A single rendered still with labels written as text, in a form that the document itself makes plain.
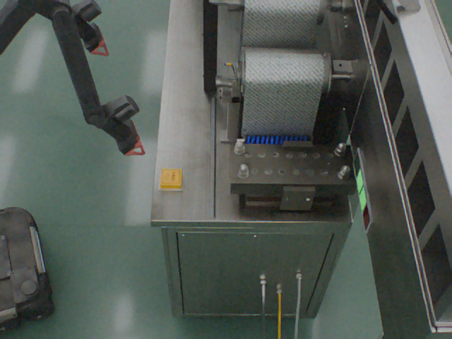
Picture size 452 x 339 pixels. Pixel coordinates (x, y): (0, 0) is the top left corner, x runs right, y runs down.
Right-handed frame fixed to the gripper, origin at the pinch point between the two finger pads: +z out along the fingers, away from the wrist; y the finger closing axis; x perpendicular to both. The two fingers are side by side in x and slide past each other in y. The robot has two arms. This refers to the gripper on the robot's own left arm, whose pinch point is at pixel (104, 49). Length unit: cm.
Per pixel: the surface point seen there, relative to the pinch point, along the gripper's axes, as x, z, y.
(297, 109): -48, 15, -61
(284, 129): -41, 22, -60
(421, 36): -82, -23, -90
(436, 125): -72, -29, -114
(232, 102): -31, 11, -47
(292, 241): -22, 44, -85
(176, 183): -1, 15, -59
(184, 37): -23.4, 30.2, 13.0
